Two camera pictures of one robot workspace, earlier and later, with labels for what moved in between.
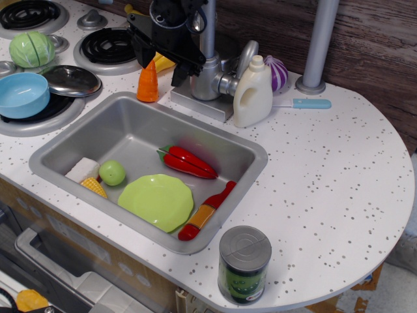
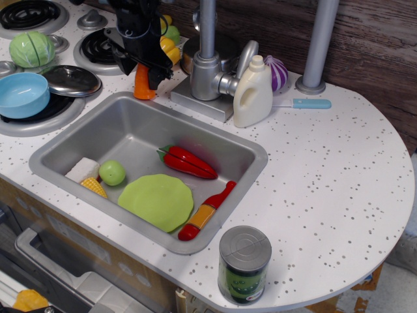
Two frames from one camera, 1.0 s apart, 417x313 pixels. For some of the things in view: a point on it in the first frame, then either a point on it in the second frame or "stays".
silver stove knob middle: x=61 y=44 stays
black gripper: x=175 y=44 → x=148 y=49
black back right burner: x=110 y=45 stays
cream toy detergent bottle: x=253 y=93 stays
